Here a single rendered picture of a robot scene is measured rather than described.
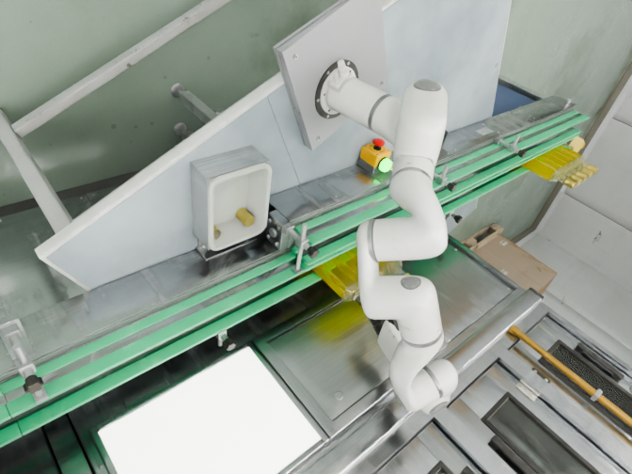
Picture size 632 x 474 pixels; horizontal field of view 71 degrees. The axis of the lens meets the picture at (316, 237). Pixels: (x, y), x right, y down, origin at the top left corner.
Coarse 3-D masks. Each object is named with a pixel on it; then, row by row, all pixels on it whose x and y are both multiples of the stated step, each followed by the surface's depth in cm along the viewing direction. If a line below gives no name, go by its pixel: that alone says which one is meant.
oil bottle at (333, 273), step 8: (328, 264) 128; (336, 264) 129; (320, 272) 130; (328, 272) 127; (336, 272) 127; (344, 272) 127; (328, 280) 128; (336, 280) 125; (344, 280) 125; (352, 280) 125; (336, 288) 127; (344, 288) 123; (352, 288) 123; (344, 296) 125; (352, 296) 124
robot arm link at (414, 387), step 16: (400, 352) 92; (416, 352) 88; (432, 352) 88; (400, 368) 92; (416, 368) 89; (400, 384) 92; (416, 384) 96; (432, 384) 96; (400, 400) 96; (416, 400) 95; (432, 400) 96
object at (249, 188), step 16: (224, 176) 101; (240, 176) 114; (256, 176) 113; (208, 192) 101; (224, 192) 113; (240, 192) 117; (256, 192) 116; (208, 208) 104; (224, 208) 117; (240, 208) 121; (256, 208) 119; (208, 224) 107; (224, 224) 120; (240, 224) 121; (256, 224) 121; (208, 240) 110; (224, 240) 116; (240, 240) 117
